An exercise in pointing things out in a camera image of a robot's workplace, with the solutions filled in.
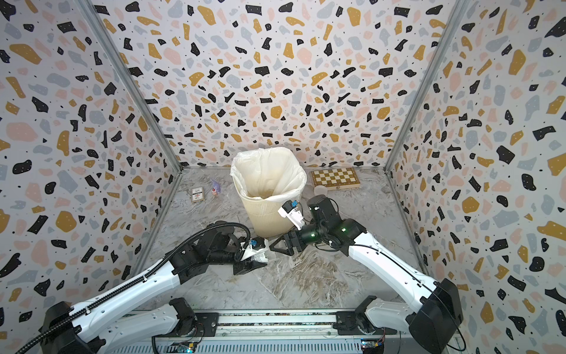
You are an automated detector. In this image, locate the wooden folding chess board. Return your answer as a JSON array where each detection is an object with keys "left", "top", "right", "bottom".
[{"left": 310, "top": 168, "right": 361, "bottom": 190}]

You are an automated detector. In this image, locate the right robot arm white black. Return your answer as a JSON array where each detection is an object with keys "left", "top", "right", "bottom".
[{"left": 270, "top": 195, "right": 463, "bottom": 353}]

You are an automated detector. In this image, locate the cream ribbed trash bin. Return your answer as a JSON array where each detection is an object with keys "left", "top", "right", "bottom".
[{"left": 237, "top": 187, "right": 304, "bottom": 238}]

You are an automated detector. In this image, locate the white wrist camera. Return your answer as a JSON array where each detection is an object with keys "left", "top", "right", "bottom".
[
  {"left": 278, "top": 200, "right": 305, "bottom": 230},
  {"left": 240, "top": 237, "right": 269, "bottom": 261}
]

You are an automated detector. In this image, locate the white plastic bin liner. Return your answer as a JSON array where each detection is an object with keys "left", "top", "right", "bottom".
[{"left": 230, "top": 147, "right": 307, "bottom": 203}]

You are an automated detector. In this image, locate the aluminium corner post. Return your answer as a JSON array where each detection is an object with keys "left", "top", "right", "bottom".
[
  {"left": 76, "top": 1, "right": 183, "bottom": 174},
  {"left": 383, "top": 0, "right": 470, "bottom": 174}
]

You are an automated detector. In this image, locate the aluminium corner post right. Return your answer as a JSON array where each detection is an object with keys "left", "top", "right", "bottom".
[{"left": 383, "top": 0, "right": 470, "bottom": 174}]

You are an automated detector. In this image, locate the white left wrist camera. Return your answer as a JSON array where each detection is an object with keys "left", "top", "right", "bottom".
[{"left": 240, "top": 237, "right": 269, "bottom": 261}]

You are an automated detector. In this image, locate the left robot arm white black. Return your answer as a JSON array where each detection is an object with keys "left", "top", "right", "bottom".
[{"left": 34, "top": 221, "right": 268, "bottom": 353}]

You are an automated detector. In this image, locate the small playing card box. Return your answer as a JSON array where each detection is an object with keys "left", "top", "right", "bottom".
[{"left": 190, "top": 187, "right": 205, "bottom": 203}]

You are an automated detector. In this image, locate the small purple pink bottle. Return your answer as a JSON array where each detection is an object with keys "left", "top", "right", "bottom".
[{"left": 211, "top": 179, "right": 221, "bottom": 196}]

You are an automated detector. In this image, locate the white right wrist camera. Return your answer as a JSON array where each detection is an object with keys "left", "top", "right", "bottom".
[{"left": 278, "top": 200, "right": 305, "bottom": 230}]

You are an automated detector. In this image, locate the black corrugated cable conduit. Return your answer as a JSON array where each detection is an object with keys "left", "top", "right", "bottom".
[{"left": 15, "top": 220, "right": 251, "bottom": 354}]

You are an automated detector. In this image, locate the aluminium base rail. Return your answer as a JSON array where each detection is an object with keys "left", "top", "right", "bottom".
[{"left": 85, "top": 309, "right": 465, "bottom": 354}]

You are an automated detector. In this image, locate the aluminium corner post left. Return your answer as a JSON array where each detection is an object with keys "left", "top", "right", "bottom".
[{"left": 76, "top": 1, "right": 183, "bottom": 174}]

